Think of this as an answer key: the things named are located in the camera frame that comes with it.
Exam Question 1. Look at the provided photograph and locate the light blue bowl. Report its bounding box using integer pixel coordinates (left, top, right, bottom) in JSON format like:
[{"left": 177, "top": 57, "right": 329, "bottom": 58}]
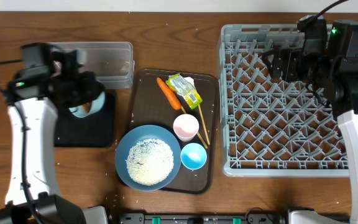
[{"left": 69, "top": 91, "right": 106, "bottom": 118}]

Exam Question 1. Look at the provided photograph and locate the dark blue plate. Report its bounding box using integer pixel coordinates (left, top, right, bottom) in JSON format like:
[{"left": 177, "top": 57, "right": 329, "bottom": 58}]
[{"left": 115, "top": 124, "right": 181, "bottom": 192}]

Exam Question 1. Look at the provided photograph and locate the white rice pile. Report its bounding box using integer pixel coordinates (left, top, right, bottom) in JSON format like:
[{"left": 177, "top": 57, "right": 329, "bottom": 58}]
[{"left": 126, "top": 138, "right": 174, "bottom": 186}]

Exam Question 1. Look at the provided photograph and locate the brown food scrap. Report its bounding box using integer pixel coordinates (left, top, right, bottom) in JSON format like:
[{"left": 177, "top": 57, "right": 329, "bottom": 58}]
[{"left": 81, "top": 102, "right": 92, "bottom": 114}]

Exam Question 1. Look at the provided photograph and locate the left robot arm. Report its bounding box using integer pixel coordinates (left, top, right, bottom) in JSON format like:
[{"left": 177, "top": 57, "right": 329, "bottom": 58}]
[{"left": 0, "top": 42, "right": 108, "bottom": 223}]

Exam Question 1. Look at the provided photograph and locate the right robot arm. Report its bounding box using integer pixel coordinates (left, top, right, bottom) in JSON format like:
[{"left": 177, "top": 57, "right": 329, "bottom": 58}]
[{"left": 262, "top": 15, "right": 358, "bottom": 223}]

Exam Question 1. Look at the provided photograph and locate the grey dishwasher rack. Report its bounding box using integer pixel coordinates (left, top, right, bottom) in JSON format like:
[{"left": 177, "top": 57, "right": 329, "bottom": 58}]
[{"left": 218, "top": 24, "right": 349, "bottom": 177}]

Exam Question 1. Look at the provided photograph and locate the clear plastic storage bin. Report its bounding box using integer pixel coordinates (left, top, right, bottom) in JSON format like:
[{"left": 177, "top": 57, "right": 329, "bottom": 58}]
[{"left": 54, "top": 42, "right": 135, "bottom": 90}]

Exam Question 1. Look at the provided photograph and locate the black plastic tray bin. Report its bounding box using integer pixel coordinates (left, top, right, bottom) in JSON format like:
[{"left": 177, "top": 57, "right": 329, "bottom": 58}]
[{"left": 54, "top": 93, "right": 116, "bottom": 147}]

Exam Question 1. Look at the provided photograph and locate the brown serving tray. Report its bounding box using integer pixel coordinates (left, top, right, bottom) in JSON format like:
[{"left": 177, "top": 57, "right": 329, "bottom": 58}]
[{"left": 126, "top": 69, "right": 219, "bottom": 195}]

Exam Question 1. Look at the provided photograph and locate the green yellow snack wrapper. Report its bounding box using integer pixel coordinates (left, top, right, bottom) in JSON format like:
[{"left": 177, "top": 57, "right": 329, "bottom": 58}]
[{"left": 165, "top": 73, "right": 203, "bottom": 110}]

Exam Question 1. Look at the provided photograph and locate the orange carrot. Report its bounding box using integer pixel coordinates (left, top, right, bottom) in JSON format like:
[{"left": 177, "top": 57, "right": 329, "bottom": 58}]
[{"left": 157, "top": 77, "right": 181, "bottom": 110}]

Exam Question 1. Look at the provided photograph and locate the pink cup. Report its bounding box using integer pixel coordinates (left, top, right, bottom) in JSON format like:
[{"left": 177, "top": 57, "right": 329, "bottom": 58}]
[{"left": 173, "top": 114, "right": 200, "bottom": 142}]

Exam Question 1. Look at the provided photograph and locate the light blue cup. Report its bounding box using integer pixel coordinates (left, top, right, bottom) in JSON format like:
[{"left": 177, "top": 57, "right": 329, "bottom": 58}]
[{"left": 180, "top": 143, "right": 208, "bottom": 170}]

